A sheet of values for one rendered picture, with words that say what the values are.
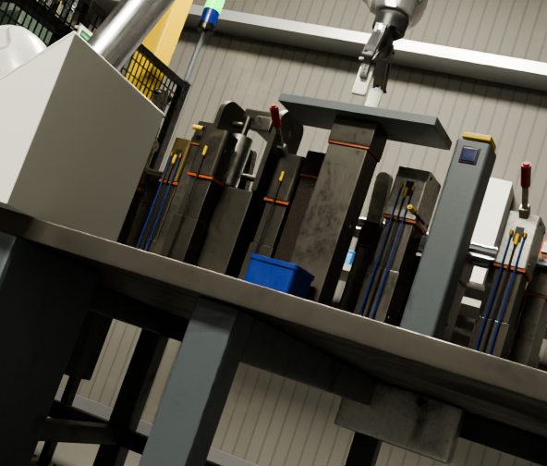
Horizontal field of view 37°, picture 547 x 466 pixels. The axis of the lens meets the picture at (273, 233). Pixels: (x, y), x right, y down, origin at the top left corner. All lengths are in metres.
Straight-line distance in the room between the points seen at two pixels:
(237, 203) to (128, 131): 0.40
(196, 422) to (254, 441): 3.04
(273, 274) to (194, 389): 0.37
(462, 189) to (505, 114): 2.83
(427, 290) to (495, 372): 0.47
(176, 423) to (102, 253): 0.31
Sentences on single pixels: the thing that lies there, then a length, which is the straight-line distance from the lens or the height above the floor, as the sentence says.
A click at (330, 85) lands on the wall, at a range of 4.73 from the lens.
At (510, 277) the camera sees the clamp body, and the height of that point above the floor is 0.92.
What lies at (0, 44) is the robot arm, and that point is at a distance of 1.79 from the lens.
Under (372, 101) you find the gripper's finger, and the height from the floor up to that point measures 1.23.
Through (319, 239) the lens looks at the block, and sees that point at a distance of 1.73.
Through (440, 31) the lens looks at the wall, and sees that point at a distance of 4.74.
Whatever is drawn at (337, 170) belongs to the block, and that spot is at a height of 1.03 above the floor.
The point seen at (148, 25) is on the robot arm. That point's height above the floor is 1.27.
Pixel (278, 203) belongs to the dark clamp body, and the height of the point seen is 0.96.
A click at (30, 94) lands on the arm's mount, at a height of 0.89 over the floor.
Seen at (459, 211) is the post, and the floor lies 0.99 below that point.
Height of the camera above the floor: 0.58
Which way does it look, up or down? 9 degrees up
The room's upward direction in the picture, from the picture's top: 19 degrees clockwise
